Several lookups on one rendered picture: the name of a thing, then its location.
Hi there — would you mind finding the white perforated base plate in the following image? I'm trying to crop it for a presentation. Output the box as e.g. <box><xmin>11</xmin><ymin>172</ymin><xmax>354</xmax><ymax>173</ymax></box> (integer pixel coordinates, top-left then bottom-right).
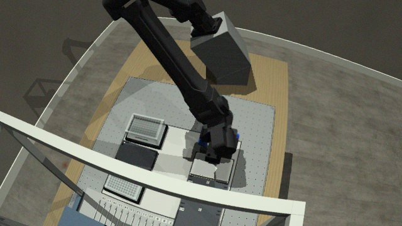
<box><xmin>76</xmin><ymin>76</ymin><xmax>275</xmax><ymax>226</ymax></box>

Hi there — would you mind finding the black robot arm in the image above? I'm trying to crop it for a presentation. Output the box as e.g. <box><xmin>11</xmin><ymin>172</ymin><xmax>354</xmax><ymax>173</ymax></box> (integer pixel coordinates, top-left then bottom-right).
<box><xmin>102</xmin><ymin>0</ymin><xmax>236</xmax><ymax>164</ymax></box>

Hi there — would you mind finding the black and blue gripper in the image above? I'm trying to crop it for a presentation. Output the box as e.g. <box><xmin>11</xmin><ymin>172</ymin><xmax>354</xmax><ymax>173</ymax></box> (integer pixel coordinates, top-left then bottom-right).
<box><xmin>198</xmin><ymin>124</ymin><xmax>239</xmax><ymax>149</ymax></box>

